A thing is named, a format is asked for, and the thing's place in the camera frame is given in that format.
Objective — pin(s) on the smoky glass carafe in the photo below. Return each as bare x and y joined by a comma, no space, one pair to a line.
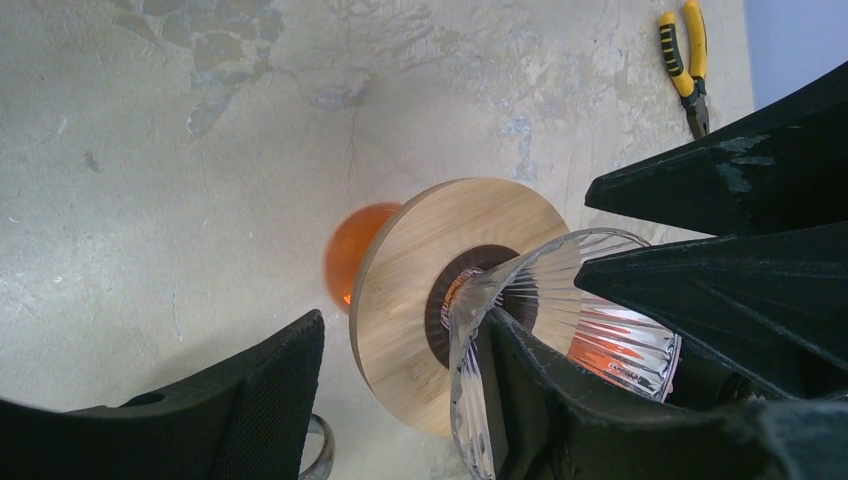
319,451

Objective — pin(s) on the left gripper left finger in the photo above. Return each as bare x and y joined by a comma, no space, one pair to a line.
246,417

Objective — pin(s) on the clear glass dripper cone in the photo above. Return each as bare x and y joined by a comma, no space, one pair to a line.
536,288

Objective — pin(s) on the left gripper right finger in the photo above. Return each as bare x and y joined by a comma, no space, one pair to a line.
550,419

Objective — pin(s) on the orange glass carafe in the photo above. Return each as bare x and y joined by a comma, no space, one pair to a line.
347,247

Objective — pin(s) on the yellow handled pliers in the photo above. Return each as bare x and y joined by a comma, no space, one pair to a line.
689,78

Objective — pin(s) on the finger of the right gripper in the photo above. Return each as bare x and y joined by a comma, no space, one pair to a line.
781,168
773,307

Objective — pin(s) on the wooden ring holder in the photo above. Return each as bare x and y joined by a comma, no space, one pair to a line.
398,342

